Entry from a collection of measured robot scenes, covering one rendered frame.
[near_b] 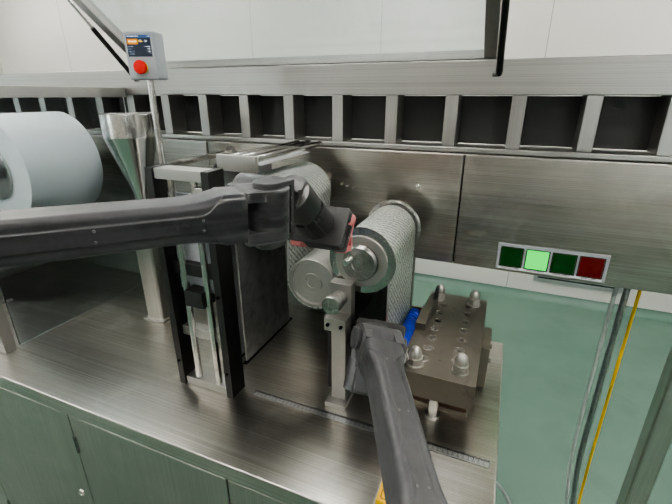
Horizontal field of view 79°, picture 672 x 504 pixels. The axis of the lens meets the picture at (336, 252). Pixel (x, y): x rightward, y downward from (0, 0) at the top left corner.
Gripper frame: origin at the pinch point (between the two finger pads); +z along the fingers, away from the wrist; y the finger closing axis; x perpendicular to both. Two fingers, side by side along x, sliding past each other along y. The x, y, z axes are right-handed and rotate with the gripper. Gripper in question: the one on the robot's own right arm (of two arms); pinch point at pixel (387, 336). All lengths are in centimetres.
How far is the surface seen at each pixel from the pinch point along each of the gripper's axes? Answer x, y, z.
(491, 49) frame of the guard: 68, 13, -4
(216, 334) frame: -7.2, -37.1, -11.5
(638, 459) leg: -25, 71, 70
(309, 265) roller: 12.3, -18.6, -9.1
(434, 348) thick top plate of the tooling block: -0.7, 9.9, 5.8
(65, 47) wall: 220, -440, 177
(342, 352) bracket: -5.3, -8.5, -4.4
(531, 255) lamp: 26.5, 28.6, 19.4
